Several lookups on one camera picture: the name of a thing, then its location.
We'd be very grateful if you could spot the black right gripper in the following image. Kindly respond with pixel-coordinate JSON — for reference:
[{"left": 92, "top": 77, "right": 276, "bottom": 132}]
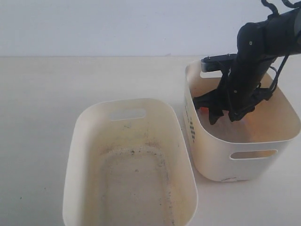
[{"left": 193, "top": 55, "right": 274, "bottom": 125}]

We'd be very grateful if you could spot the orange capped clear tube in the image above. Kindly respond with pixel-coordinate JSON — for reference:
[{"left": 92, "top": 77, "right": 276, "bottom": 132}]
[{"left": 199, "top": 107, "right": 209, "bottom": 113}]

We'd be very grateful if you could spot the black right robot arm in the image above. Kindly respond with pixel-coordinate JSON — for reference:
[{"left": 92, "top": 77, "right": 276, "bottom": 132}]
[{"left": 193, "top": 8, "right": 301, "bottom": 125}]

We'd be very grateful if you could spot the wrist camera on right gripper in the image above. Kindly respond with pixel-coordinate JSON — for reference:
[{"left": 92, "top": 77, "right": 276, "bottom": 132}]
[{"left": 201, "top": 54, "right": 237, "bottom": 73}]

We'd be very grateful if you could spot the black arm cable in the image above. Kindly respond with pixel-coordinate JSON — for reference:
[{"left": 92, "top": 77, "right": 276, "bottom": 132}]
[{"left": 261, "top": 0, "right": 301, "bottom": 101}]

